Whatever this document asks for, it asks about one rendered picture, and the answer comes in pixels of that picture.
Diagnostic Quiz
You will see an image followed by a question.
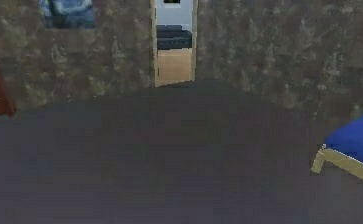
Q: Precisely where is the blue bed with pale frame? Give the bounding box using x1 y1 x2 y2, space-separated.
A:
310 112 363 185

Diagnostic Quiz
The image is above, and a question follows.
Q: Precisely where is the blue framed wall picture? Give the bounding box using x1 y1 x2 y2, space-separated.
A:
38 0 97 30

